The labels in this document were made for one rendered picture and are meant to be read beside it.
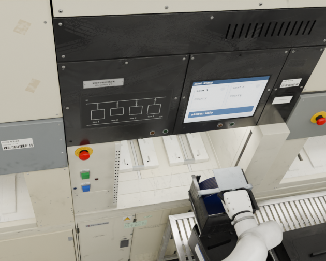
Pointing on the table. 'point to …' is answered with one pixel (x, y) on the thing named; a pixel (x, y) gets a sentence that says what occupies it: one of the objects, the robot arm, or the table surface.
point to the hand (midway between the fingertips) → (229, 182)
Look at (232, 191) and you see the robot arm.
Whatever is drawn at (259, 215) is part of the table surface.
